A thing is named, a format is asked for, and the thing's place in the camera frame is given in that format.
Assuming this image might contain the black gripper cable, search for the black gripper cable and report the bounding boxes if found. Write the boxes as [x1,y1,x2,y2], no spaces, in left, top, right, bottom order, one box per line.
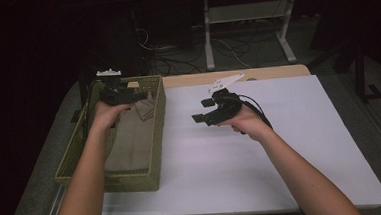
[237,92,275,134]

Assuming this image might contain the white metal stand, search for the white metal stand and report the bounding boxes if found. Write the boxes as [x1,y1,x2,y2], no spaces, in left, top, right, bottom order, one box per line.
[201,0,303,71]

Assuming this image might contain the person's right hand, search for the person's right hand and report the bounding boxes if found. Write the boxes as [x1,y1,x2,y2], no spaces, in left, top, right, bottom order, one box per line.
[215,101,276,146]

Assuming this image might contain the white table cover sheet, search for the white table cover sheet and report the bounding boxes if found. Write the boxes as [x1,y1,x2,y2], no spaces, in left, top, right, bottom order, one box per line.
[93,70,381,215]

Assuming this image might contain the beige pants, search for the beige pants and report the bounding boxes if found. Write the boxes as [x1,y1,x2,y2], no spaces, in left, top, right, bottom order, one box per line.
[100,91,160,177]

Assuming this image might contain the tangle of floor cables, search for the tangle of floor cables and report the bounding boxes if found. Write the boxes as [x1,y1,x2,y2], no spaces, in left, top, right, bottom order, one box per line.
[134,19,255,79]

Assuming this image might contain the wooden table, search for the wooden table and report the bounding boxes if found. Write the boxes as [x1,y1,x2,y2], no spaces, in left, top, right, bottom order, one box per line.
[160,63,312,89]

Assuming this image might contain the black floor stand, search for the black floor stand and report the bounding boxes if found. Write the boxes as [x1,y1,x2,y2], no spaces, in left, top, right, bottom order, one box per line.
[306,32,381,107]

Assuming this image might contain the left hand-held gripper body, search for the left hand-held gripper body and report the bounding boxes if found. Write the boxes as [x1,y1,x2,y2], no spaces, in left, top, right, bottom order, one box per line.
[95,66,136,108]

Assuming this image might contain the green woven basket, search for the green woven basket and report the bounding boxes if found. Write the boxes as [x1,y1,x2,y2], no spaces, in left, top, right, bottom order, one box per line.
[49,74,172,198]

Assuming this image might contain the person's left hand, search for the person's left hand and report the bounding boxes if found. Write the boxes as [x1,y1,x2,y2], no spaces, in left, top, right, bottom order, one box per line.
[88,98,137,136]

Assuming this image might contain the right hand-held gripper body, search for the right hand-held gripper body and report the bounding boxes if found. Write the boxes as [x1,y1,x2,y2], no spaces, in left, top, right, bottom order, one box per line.
[206,72,250,126]

